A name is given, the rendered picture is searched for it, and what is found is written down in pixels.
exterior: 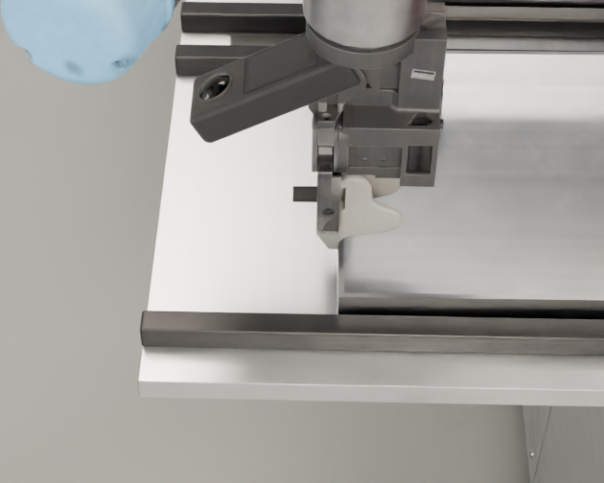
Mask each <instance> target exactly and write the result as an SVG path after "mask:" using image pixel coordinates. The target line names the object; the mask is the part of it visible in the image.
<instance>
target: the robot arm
mask: <svg viewBox="0 0 604 483"><path fill-rule="evenodd" d="M179 1H180V0H1V15H2V20H3V23H4V26H5V29H6V31H7V33H8V35H9V37H10V38H11V40H12V42H13V44H14V45H15V46H17V47H21V48H23V49H24V50H25V51H26V52H27V53H28V54H29V55H30V61H31V63H32V64H34V65H35V66H36V67H38V68H39V69H41V70H42V71H44V72H46V73H47V74H49V75H51V76H53V77H55V78H58V79H60V80H63V81H68V82H72V83H76V84H85V85H95V84H102V83H107V82H110V81H114V80H116V79H118V78H120V77H122V76H123V75H124V74H125V73H126V72H127V71H128V70H129V69H130V68H131V67H132V66H133V65H134V63H135V62H136V61H137V60H138V59H139V58H140V57H141V56H142V55H143V54H144V52H145V51H146V50H147V48H148V47H149V46H150V44H151V43H152V42H153V41H154V40H155V39H157V38H158V37H159V36H160V35H161V34H162V33H163V32H164V31H165V30H166V28H167V27H168V25H169V23H170V21H171V20H172V17H173V15H174V9H175V7H176V6H177V4H178V3H179ZM427 1H428V0H303V13H304V16H305V18H306V32H305V33H303V34H299V35H297V36H294V37H292V38H289V39H287V40H285V41H282V42H280V43H277V44H275V45H273V46H270V47H268V48H265V49H264V50H262V51H259V52H257V53H254V54H252V55H250V56H247V57H243V58H241V59H239V60H236V61H234V62H231V63H229V64H226V65H224V66H222V67H220V68H218V69H215V70H213V71H211V72H208V73H206V74H203V75H201V76H199V77H197V78H196V79H195V81H194V86H193V96H192V104H191V113H190V124H191V125H192V127H193V128H194V129H195V131H196V132H197V133H198V135H199V136H200V137H201V139H202V140H203V141H204V142H206V143H214V142H216V141H219V140H220V139H223V138H226V137H228V136H231V135H233V134H236V133H238V132H241V131H243V130H246V129H248V128H251V127H255V126H257V125H259V124H261V123H264V122H267V121H269V120H272V119H274V118H277V117H279V116H282V115H284V114H287V113H289V112H292V111H294V110H296V109H298V108H301V107H304V106H306V105H308V106H309V109H310V111H311V112H312V113H313V118H312V129H313V146H312V172H316V173H317V208H316V234H317V235H318V236H319V238H320V239H321V240H322V241H323V242H324V244H325V245H326V246H327V247H328V249H337V246H338V243H339V242H340V241H341V240H342V239H344V238H347V237H352V236H358V235H365V234H373V233H380V232H386V231H391V230H394V229H396V228H398V227H399V226H400V225H401V223H402V221H403V216H402V213H401V212H400V211H399V210H397V209H395V208H393V207H390V206H388V205H385V204H382V203H380V202H378V201H377V200H375V199H374V198H376V197H380V196H388V195H391V194H394V193H395V192H397V191H398V190H399V188H400V187H401V186H408V187H434V181H435V174H436V165H437V156H438V148H439V140H440V130H441V129H443V127H444V120H443V119H440V103H441V96H442V94H443V86H444V81H443V78H444V68H445V59H446V51H447V42H448V38H447V28H446V9H445V2H427ZM420 28H424V29H425V31H420ZM440 128H441V129H440Z"/></svg>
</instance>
